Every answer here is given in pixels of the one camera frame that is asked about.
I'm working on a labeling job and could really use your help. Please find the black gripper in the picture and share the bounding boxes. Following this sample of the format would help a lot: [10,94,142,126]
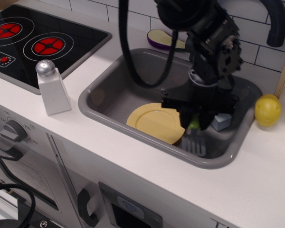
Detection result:
[161,79,239,130]

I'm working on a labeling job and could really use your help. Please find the green handled grey spatula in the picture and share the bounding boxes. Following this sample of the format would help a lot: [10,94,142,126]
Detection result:
[181,114,206,157]

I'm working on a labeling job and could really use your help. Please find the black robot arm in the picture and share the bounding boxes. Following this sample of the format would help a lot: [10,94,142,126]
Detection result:
[157,0,243,130]

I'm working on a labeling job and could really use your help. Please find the yellow plate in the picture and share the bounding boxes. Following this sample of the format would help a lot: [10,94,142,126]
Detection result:
[126,103,185,144]

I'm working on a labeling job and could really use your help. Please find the grey blue cube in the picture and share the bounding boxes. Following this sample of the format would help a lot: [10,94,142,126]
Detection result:
[211,113,232,132]

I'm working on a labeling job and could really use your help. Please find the yellow lemon toy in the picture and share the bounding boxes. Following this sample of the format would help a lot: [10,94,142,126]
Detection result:
[254,94,282,127]

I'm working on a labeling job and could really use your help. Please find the purple eggplant slice toy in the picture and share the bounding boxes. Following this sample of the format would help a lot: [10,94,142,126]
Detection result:
[147,29,185,52]

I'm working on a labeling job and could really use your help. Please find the dark grey faucet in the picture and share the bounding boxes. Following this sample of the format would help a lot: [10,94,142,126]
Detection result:
[260,0,285,48]

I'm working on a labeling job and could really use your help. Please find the grey dishwasher control panel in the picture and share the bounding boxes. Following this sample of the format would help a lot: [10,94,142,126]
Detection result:
[98,182,163,228]

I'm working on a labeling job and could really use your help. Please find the white salt shaker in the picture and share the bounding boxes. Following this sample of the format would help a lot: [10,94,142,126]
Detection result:
[35,59,71,116]

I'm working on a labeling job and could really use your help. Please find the grey oven knob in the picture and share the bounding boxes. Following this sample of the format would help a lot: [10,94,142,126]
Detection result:
[0,120,27,143]

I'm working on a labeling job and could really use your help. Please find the black toy stove top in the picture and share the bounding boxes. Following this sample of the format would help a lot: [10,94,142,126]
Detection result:
[0,5,112,95]

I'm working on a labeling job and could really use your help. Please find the dark grey cabinet handle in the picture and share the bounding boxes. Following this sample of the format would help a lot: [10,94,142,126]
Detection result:
[77,189,99,228]

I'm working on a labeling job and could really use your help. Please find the grey oven door handle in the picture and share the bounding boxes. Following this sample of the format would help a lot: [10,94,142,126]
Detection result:
[0,142,23,161]

